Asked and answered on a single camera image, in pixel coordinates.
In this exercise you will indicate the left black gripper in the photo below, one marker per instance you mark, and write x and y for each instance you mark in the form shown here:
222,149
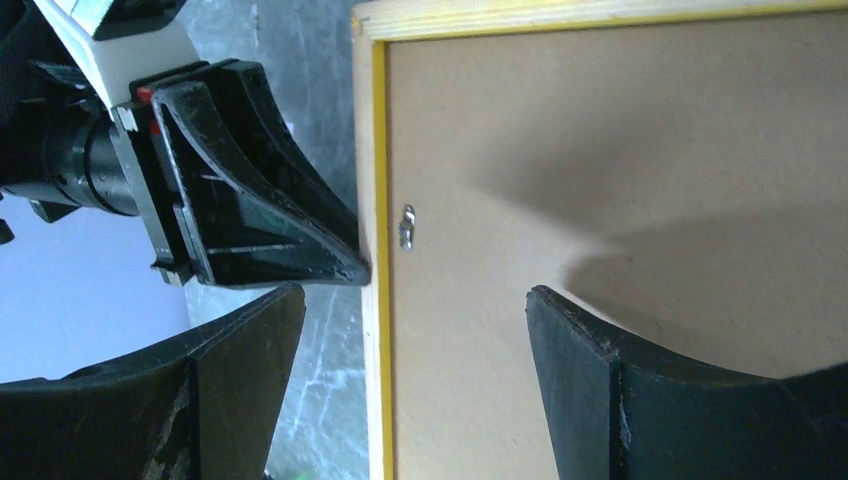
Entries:
206,139

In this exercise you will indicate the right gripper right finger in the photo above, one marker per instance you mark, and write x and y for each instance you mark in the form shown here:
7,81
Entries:
621,407

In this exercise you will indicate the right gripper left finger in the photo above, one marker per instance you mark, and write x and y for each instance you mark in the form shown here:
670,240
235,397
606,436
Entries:
203,404

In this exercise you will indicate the yellow wooden picture frame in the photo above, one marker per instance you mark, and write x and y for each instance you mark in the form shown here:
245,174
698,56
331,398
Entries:
371,199

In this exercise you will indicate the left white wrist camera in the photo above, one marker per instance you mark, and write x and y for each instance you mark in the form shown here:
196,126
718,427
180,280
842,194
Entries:
115,43

